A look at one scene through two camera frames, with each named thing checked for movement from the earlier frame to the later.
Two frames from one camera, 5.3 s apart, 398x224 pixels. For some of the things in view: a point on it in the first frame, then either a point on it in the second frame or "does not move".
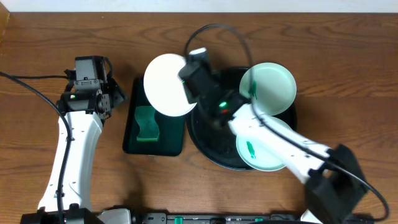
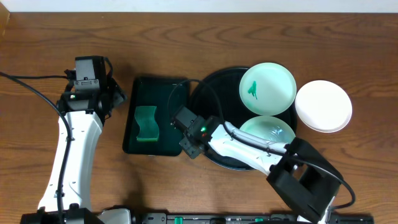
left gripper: (116, 93) does not move
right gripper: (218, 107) -> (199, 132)
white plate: (163, 89) -> (323, 106)
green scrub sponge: (148, 129) does not move
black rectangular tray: (171, 129) does not move
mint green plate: (274, 88) does not move
